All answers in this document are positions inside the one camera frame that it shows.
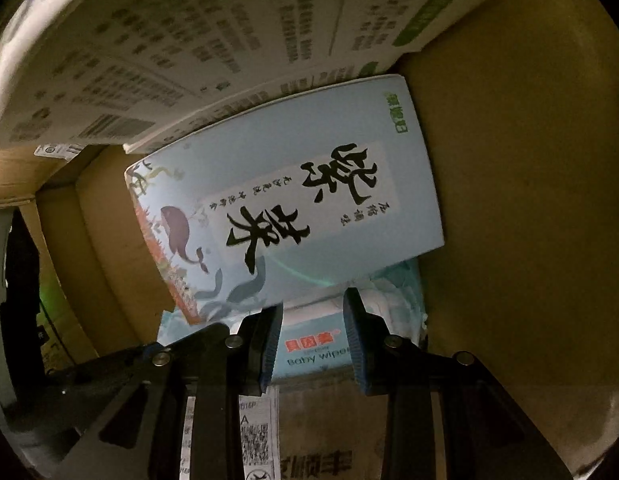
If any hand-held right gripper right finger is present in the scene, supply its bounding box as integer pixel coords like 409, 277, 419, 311
342, 287, 573, 480

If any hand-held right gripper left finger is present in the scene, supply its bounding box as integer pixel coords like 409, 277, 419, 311
52, 302, 285, 480

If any pale blue baby wipes packet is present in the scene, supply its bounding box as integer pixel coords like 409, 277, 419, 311
157, 260, 429, 386

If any light blue box black calligraphy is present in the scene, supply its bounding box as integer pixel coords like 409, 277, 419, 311
124, 74, 446, 326

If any brown cardboard box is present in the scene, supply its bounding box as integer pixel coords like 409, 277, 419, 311
0, 0, 619, 480

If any white shipping label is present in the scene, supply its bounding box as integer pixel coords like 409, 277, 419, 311
182, 385, 280, 480

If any white printed carton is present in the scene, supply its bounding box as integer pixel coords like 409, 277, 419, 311
0, 0, 495, 156

